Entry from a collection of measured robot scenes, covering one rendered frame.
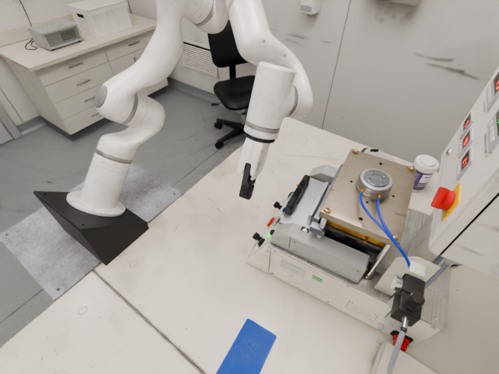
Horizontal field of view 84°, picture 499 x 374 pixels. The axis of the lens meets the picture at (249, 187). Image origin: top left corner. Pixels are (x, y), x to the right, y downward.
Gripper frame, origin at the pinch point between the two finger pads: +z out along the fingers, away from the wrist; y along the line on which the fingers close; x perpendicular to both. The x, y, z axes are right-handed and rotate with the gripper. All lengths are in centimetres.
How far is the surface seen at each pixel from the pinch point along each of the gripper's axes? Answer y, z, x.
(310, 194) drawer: -17.6, 3.0, 16.3
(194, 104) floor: -225, 38, -131
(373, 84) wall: -169, -28, 36
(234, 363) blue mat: 17.5, 41.7, 12.0
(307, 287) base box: -4.1, 26.6, 24.7
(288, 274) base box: -4.1, 24.5, 18.1
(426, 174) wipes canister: -56, -5, 57
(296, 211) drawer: -10.1, 6.3, 14.2
